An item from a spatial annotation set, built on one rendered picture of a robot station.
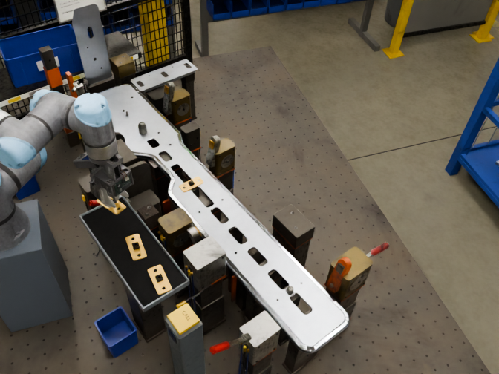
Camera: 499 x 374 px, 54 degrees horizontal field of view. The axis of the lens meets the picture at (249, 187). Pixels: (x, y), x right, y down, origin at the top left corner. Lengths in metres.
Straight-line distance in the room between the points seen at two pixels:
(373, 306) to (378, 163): 1.67
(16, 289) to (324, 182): 1.29
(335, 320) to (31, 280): 0.91
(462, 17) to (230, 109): 2.74
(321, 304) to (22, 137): 0.91
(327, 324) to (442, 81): 3.13
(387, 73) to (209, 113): 2.09
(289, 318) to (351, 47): 3.33
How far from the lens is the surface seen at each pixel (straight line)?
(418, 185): 3.33
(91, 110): 1.14
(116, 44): 2.43
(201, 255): 1.42
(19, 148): 1.14
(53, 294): 1.73
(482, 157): 3.43
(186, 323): 1.26
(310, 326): 1.45
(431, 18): 4.54
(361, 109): 3.80
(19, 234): 1.57
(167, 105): 2.03
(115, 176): 1.28
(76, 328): 1.83
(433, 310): 1.94
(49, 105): 1.21
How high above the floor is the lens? 2.28
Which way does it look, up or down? 48 degrees down
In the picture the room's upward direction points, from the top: 3 degrees clockwise
